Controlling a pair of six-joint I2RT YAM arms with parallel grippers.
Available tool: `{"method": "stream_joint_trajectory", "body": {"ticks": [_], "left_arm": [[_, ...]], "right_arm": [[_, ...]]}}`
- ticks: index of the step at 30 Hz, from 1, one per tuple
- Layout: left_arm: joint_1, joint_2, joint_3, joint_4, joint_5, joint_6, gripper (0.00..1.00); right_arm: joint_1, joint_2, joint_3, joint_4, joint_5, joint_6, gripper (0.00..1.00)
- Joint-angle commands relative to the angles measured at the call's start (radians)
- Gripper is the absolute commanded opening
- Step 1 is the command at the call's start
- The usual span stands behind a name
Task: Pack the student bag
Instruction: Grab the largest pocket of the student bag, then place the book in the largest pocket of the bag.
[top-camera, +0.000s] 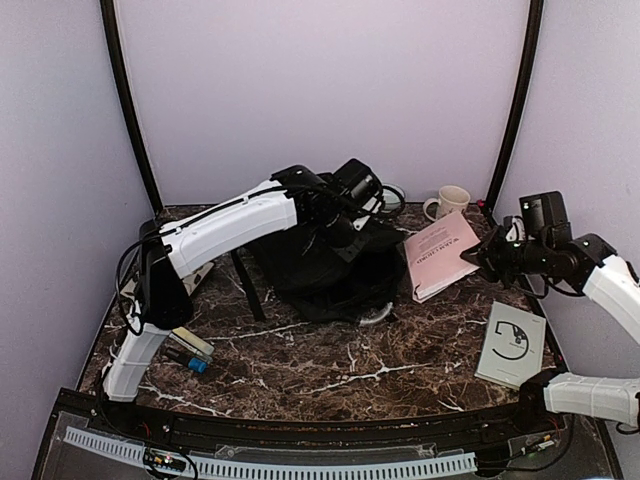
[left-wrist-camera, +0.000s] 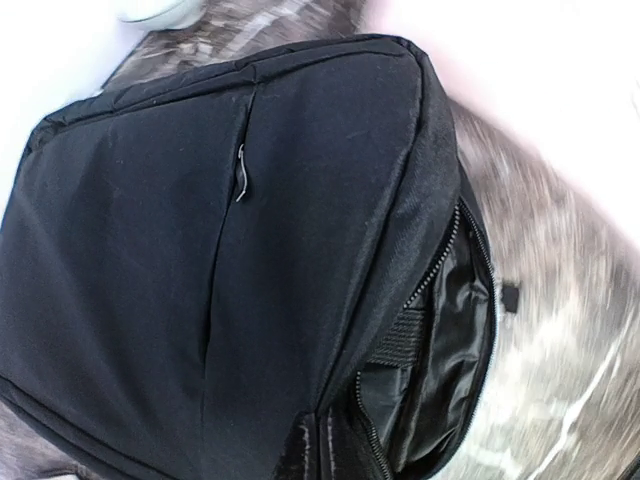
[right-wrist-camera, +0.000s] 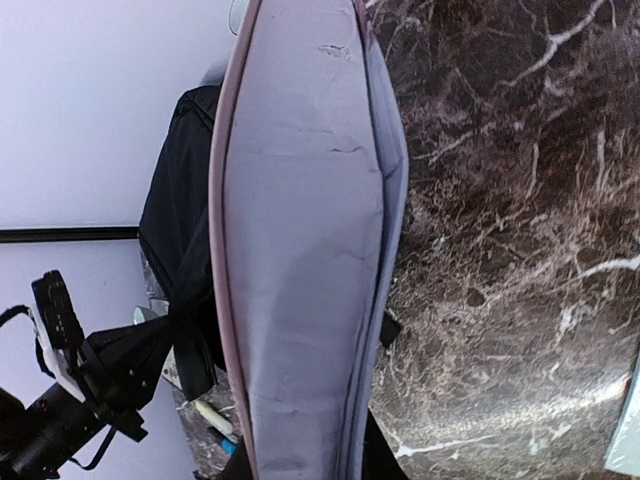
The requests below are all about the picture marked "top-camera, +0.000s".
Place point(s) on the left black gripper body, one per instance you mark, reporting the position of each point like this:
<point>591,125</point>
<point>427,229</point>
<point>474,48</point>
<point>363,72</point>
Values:
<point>335,236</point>

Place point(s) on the small circuit board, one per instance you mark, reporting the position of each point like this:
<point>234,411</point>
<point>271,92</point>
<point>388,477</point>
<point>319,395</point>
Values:
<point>163,462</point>
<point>538,444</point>

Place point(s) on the small white blue bowl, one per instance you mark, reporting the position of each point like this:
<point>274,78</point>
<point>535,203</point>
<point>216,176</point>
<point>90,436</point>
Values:
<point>393,199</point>

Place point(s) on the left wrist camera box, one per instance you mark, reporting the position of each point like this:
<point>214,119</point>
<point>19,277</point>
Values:
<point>357,182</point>

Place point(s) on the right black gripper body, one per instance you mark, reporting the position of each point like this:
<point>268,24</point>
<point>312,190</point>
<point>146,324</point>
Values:
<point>524,258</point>

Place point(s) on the left black frame post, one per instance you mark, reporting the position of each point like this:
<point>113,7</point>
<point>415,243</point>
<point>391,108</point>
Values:
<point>128,109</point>

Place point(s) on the cream eraser in case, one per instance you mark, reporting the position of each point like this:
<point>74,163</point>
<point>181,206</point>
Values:
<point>187,337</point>

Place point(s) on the black frame post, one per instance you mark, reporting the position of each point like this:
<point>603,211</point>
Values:
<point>520,94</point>
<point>128,109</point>

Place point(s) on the small circuit board left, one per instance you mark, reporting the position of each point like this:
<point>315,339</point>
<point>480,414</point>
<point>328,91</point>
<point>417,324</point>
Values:
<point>163,462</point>

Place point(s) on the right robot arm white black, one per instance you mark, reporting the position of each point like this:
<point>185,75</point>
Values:
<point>587,267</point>

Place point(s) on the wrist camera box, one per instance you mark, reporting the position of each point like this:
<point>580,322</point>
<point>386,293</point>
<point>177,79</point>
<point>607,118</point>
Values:
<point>543,210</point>
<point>357,182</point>

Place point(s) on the right black frame post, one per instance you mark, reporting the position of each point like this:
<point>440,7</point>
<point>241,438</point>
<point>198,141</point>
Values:
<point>520,94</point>

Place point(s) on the grey white booklet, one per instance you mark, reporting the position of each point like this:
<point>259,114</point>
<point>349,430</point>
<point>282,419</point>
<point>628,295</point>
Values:
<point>513,346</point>

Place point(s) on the black student backpack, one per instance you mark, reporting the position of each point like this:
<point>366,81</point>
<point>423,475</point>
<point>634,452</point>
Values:
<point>308,275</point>

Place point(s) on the black front rail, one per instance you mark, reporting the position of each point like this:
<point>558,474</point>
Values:
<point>491,426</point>

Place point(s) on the white slotted cable duct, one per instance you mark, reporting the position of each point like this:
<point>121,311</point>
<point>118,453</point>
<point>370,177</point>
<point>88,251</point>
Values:
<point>248,463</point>

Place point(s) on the floral square coaster mat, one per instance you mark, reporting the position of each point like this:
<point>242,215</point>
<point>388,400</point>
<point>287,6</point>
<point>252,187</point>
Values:
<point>192,281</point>

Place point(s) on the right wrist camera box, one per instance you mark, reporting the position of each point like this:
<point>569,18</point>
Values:
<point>543,210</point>

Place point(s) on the cream mug with print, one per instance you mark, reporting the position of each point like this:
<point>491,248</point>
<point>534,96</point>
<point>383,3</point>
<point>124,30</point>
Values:
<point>450,199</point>

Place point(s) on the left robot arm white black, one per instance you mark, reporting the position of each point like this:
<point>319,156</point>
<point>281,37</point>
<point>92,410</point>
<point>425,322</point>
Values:
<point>169,253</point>

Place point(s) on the small circuit board right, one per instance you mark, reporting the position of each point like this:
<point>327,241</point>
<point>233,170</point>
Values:
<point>538,444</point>

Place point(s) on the pink book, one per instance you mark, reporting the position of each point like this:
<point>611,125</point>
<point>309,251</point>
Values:
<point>434,255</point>

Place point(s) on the black blue marker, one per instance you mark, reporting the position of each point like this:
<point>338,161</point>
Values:
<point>191,362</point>

